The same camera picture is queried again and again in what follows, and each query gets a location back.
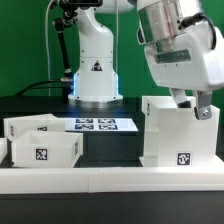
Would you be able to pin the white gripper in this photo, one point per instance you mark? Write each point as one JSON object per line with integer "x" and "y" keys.
{"x": 192, "y": 65}

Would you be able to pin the large white drawer cabinet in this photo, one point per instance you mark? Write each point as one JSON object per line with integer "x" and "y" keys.
{"x": 174, "y": 137}

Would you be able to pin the white drawer box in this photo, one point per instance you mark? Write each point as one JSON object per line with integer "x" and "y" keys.
{"x": 17, "y": 126}
{"x": 45, "y": 149}

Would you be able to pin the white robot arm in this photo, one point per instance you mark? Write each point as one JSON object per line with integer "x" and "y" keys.
{"x": 160, "y": 22}

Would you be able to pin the white perimeter fence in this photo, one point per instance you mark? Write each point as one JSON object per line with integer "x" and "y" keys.
{"x": 93, "y": 180}

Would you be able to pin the marker tag sheet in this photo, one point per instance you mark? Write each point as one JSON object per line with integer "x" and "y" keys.
{"x": 100, "y": 124}

